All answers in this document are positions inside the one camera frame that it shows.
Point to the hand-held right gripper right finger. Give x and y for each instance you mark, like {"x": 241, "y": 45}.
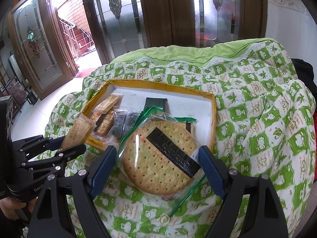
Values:
{"x": 211, "y": 171}

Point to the green-ended cracker packet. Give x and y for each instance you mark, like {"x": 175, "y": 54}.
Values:
{"x": 185, "y": 119}

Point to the white foam tray yellow tape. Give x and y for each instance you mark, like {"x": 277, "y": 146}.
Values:
{"x": 131, "y": 94}

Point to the wooden double door glass panels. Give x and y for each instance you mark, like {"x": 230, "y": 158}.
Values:
{"x": 158, "y": 10}

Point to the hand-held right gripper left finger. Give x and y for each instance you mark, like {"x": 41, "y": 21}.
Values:
{"x": 104, "y": 171}

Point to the person's left hand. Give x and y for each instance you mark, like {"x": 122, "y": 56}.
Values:
{"x": 12, "y": 209}

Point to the chair with floral cushion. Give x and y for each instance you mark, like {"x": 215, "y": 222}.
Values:
{"x": 17, "y": 91}

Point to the cheese biscuit packet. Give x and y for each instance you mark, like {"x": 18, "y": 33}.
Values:
{"x": 107, "y": 104}
{"x": 78, "y": 131}

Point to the white board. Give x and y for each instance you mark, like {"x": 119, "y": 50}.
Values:
{"x": 14, "y": 67}

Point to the black bin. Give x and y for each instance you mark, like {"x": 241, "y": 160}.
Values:
{"x": 33, "y": 98}

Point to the white stair railing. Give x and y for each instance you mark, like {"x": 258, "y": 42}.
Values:
{"x": 74, "y": 37}

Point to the green printed blanket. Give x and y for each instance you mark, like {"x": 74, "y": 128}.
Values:
{"x": 247, "y": 104}

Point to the dark green snack packet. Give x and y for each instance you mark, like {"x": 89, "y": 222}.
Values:
{"x": 154, "y": 103}

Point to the dark cloth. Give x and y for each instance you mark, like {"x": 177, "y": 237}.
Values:
{"x": 304, "y": 74}

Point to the wooden door stained glass panel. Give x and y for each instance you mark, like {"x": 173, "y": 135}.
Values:
{"x": 37, "y": 42}

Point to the clear packet dark snack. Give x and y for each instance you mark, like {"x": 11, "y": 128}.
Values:
{"x": 123, "y": 124}

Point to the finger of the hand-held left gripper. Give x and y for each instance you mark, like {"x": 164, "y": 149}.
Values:
{"x": 66, "y": 153}
{"x": 53, "y": 142}

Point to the yellow-ended cracker packet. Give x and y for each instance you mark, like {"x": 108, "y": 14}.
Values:
{"x": 104, "y": 124}

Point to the round cracker packet green edges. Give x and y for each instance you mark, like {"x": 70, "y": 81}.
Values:
{"x": 148, "y": 158}

